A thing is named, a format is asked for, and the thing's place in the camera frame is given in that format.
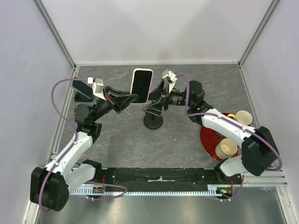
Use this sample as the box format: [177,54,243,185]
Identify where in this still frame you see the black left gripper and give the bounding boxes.
[91,85,138,122]

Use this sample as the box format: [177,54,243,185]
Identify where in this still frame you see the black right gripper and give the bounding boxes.
[142,79,193,117]

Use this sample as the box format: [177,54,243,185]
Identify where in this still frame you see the black round base mount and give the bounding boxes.
[143,112,164,130]

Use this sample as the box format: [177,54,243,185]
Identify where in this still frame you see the black phone pink case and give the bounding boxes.
[130,68,153,104]

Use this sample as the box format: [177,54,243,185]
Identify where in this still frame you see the black phone clear case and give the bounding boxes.
[72,79,93,99]

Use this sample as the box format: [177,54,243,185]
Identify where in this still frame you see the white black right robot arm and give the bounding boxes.
[142,81,282,184]

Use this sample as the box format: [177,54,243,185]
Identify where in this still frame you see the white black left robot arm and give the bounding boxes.
[29,86,138,211]

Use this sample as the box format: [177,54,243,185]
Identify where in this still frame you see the red round tray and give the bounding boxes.
[199,113,238,162]

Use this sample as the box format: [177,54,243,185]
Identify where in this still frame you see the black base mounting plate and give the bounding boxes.
[91,168,242,187]

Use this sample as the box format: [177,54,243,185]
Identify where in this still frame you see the beige paper cup lower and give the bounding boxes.
[215,138,238,160]

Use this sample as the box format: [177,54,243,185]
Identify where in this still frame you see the beige paper cup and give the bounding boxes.
[215,138,238,160]
[235,110,253,126]

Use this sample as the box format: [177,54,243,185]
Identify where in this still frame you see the beige paper cup upper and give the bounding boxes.
[235,110,253,126]

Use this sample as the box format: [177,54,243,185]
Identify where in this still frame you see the clear plastic cup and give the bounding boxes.
[237,148,242,155]

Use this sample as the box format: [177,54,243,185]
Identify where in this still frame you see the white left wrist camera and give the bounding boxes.
[87,77,106,100]

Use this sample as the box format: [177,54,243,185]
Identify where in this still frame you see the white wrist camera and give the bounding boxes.
[87,77,106,100]
[162,69,177,94]

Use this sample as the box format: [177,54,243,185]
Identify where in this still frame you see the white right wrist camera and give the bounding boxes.
[162,69,177,94]

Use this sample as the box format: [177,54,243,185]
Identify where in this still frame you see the grey slotted cable duct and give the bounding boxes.
[72,182,231,196]

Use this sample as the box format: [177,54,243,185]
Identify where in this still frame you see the left aluminium frame post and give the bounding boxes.
[33,0,76,70]

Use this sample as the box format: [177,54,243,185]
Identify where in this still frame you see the aluminium frame post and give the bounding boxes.
[33,0,76,70]
[238,0,280,68]

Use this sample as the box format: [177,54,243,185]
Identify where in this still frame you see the right aluminium frame post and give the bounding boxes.
[238,0,280,68]

